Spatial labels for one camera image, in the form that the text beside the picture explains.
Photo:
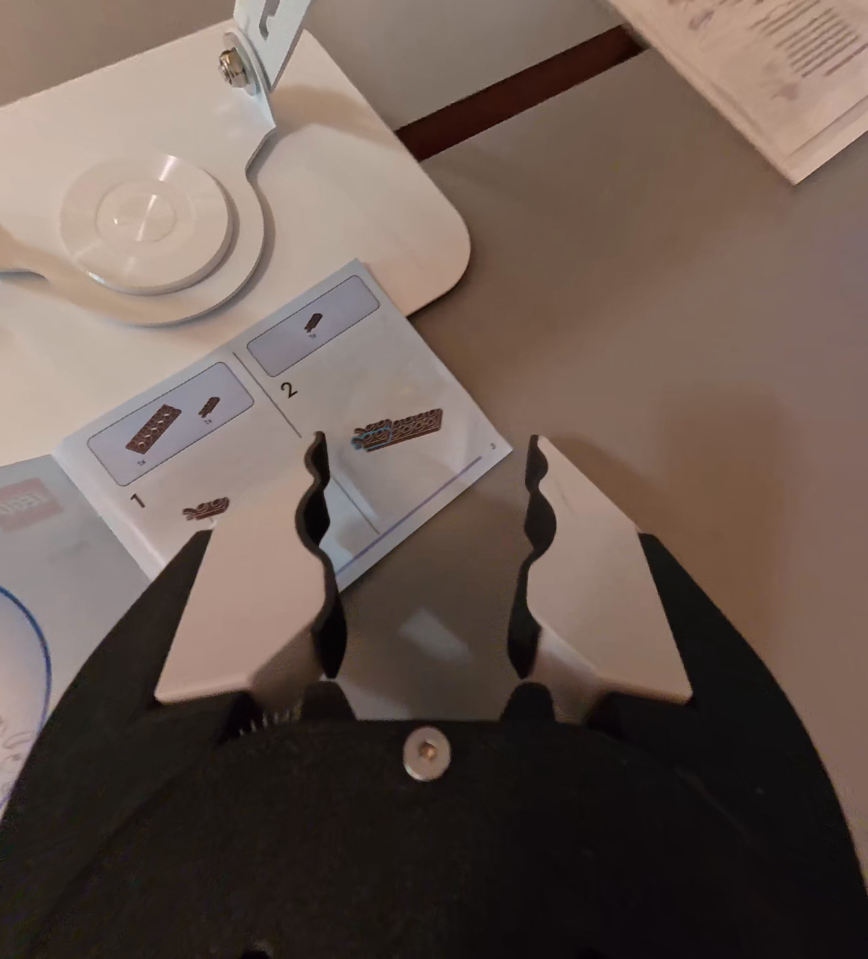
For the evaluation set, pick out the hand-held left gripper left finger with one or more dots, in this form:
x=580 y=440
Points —
x=247 y=599

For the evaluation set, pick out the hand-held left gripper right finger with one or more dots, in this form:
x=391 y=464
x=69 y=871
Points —
x=599 y=599

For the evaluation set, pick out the lego instruction booklet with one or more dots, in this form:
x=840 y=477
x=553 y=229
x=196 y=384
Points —
x=374 y=374

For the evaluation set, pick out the printed paper sheet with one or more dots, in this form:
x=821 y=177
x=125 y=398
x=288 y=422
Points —
x=786 y=60

